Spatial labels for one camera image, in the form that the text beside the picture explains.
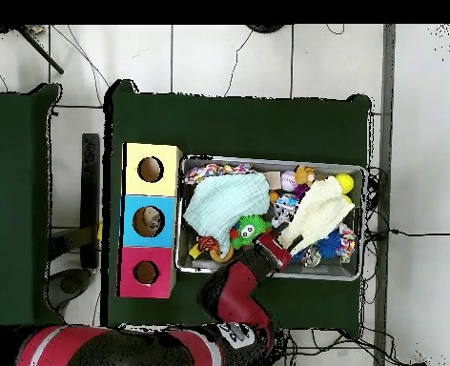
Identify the crumpled confetti print paper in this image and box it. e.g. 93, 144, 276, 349
183, 163, 220, 185

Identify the orange tiger plush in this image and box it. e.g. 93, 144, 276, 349
195, 235, 221, 254

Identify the crushed clear bottle blue label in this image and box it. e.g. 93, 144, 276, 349
275, 192, 300, 211

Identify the green spiky toy with eyes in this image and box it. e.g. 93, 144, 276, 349
230, 213, 272, 251

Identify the yellow ball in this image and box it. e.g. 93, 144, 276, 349
334, 173, 356, 194

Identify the white baseball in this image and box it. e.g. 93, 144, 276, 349
280, 170, 297, 193

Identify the black tripod leg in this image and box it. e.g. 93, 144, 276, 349
16, 25, 65, 76

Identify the black round object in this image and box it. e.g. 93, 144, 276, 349
245, 24, 287, 34

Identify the cream muslin cloth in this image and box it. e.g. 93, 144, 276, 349
277, 174, 356, 249

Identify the wooden box with three holes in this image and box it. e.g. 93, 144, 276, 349
114, 141, 184, 299

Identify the mint green muslin cloth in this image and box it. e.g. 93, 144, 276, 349
182, 172, 271, 254

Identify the black and white soccer ball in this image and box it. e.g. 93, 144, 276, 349
271, 205, 296, 229

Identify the dark green table cloth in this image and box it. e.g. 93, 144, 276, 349
0, 82, 67, 330
100, 78, 373, 338

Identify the brown plush animal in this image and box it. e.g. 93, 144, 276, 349
294, 164, 317, 188

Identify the black upright panel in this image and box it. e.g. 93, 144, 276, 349
79, 132, 102, 270

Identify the silver wire mesh bin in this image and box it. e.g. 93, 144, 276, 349
174, 153, 368, 282

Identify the black cable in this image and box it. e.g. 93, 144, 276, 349
363, 165, 450, 239

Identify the blue spiky ball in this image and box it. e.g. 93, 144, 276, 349
317, 228, 342, 259

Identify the dark grey floor base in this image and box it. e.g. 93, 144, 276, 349
43, 267, 93, 311

